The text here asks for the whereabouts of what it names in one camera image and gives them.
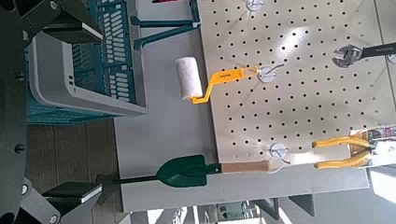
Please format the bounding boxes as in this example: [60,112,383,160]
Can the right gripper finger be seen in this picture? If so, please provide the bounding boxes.
[15,0,104,45]
[18,181,104,224]

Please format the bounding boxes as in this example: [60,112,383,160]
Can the teal crate with grey rim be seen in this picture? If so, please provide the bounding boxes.
[24,0,149,127]

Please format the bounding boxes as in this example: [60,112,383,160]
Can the grey display stand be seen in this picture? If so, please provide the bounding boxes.
[113,0,370,213]

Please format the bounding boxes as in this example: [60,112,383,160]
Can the white pegboard hook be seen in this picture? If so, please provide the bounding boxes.
[268,142,292,172]
[246,0,265,12]
[257,63,286,84]

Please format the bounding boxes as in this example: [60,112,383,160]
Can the beige perforated pegboard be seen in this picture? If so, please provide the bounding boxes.
[197,0,396,164]

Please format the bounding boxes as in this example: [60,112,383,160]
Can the black steel adjustable wrench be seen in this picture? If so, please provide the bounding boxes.
[331,41,396,69]

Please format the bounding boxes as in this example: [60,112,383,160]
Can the green trowel wooden handle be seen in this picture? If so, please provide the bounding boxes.
[155,154,272,189]

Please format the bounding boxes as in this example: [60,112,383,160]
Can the white paint roller yellow handle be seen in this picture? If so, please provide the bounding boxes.
[175,56,261,105]

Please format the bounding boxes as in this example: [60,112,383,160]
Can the yellow handled pliers in package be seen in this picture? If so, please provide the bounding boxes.
[312,125,396,171]

